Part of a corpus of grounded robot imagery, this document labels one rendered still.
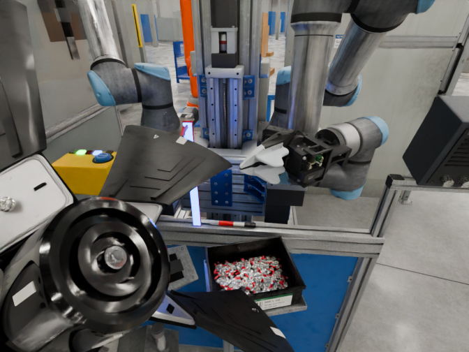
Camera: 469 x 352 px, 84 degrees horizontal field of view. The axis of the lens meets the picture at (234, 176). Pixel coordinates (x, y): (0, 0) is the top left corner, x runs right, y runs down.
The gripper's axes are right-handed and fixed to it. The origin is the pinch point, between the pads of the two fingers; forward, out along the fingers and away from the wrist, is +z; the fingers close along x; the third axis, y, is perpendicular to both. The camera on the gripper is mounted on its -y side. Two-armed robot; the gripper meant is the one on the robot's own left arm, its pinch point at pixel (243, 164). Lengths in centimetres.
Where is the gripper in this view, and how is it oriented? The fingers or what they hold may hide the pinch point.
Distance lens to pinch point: 45.8
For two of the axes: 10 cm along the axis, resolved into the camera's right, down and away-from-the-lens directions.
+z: -8.5, 2.7, -4.5
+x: -0.6, 8.1, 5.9
